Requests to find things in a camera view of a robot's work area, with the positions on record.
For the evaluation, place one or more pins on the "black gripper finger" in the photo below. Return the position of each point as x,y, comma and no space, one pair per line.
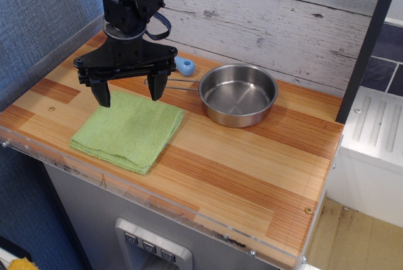
100,91
157,82

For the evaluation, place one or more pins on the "steel pan with wire handle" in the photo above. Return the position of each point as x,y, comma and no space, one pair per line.
237,95

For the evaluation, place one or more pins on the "green cloth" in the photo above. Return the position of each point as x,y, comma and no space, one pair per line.
130,134

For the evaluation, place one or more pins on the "white ribbed appliance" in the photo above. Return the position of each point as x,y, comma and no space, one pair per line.
367,172

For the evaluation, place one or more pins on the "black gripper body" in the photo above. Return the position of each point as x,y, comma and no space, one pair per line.
117,59

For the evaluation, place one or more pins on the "dark right shelf post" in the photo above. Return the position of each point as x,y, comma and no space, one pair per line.
374,29

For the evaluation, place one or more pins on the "grey cabinet with dispenser panel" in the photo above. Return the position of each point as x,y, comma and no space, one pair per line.
122,226

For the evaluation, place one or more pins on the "blue grey measuring scoop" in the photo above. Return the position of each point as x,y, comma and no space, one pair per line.
184,66

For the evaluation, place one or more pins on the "yellow object bottom left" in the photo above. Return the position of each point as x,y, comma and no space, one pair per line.
22,264

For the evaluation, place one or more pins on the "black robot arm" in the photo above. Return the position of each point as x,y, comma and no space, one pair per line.
128,19

